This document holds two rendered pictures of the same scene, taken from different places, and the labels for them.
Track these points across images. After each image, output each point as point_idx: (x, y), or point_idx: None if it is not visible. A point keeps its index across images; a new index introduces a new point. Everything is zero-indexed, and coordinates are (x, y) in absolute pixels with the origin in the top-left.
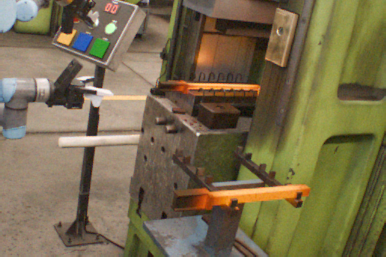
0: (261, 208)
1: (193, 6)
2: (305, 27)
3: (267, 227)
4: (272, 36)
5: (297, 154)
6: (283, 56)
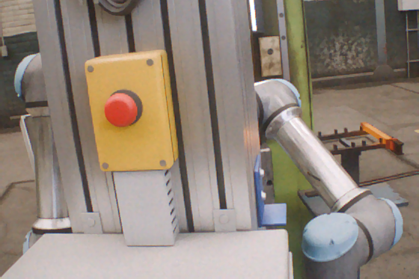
0: (298, 175)
1: None
2: (287, 41)
3: (309, 182)
4: (263, 58)
5: (313, 122)
6: (280, 67)
